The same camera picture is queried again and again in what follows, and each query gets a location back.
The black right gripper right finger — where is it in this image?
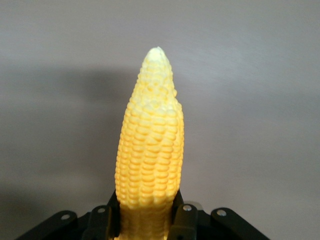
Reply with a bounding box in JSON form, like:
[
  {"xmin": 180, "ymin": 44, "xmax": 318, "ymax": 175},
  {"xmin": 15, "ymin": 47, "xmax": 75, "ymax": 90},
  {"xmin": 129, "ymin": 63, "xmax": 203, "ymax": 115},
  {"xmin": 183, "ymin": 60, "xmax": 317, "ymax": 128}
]
[{"xmin": 171, "ymin": 192, "xmax": 199, "ymax": 240}]

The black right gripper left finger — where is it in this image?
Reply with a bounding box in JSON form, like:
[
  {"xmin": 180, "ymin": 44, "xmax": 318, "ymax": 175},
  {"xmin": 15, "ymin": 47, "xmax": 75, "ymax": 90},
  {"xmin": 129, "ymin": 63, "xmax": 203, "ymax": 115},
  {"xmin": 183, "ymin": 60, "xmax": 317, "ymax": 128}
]
[{"xmin": 87, "ymin": 189, "xmax": 121, "ymax": 240}]

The yellow corn cob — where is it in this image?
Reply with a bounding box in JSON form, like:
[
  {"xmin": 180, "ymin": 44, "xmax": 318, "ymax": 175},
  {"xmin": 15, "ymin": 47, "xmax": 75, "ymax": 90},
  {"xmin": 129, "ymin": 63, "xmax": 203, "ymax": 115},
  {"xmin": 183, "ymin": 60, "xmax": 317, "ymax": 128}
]
[{"xmin": 113, "ymin": 46, "xmax": 186, "ymax": 240}]

